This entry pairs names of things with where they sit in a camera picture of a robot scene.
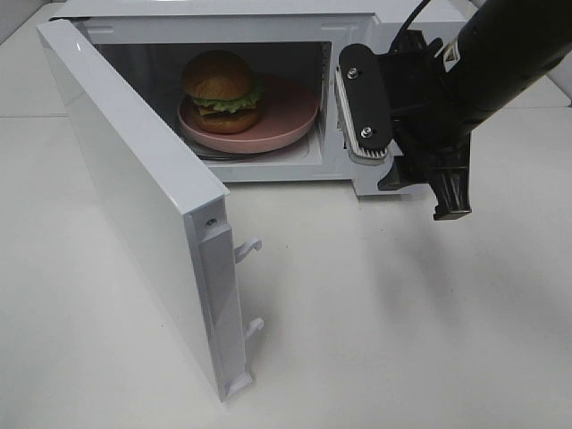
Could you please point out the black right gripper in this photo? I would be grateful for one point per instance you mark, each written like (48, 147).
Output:
(425, 121)

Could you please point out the pink round plate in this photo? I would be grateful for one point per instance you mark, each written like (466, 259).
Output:
(283, 114)

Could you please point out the burger with lettuce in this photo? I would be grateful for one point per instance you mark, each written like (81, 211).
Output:
(222, 93)

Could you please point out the white microwave door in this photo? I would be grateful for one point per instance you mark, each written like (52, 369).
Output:
(167, 206)

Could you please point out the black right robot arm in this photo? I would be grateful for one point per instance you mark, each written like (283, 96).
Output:
(504, 48)

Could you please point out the glass microwave turntable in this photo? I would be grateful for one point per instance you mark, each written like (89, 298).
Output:
(303, 151)

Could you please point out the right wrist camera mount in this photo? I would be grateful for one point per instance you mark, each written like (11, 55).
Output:
(363, 105)

